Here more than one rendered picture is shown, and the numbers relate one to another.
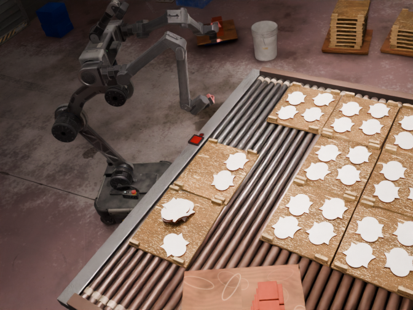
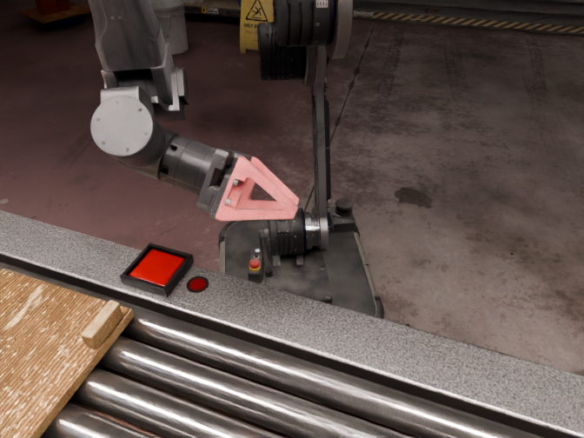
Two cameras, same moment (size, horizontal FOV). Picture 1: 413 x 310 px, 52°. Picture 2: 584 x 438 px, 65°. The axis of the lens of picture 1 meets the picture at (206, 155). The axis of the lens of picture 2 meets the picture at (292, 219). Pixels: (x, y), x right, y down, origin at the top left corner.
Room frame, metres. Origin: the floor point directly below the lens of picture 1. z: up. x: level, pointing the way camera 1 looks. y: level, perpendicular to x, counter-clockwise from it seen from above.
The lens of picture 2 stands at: (2.08, -0.47, 1.42)
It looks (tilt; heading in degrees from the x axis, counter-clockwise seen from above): 40 degrees down; 71
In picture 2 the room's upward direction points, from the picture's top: straight up
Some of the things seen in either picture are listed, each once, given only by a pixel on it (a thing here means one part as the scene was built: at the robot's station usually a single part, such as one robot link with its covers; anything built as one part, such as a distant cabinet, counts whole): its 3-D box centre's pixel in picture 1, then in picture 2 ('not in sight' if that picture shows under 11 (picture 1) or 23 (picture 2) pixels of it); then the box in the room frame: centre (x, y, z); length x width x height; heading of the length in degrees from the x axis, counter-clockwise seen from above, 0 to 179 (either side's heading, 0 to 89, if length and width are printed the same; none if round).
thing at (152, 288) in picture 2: (196, 139); (157, 268); (2.05, 0.05, 0.92); 0.08 x 0.08 x 0.02; 51
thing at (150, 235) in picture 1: (177, 224); not in sight; (1.41, 0.22, 0.93); 0.41 x 0.35 x 0.02; 143
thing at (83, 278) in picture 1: (183, 162); (67, 261); (1.91, 0.15, 0.89); 2.08 x 0.08 x 0.06; 141
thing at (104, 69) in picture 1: (108, 72); not in sight; (2.17, 0.45, 1.45); 0.09 x 0.08 x 0.12; 167
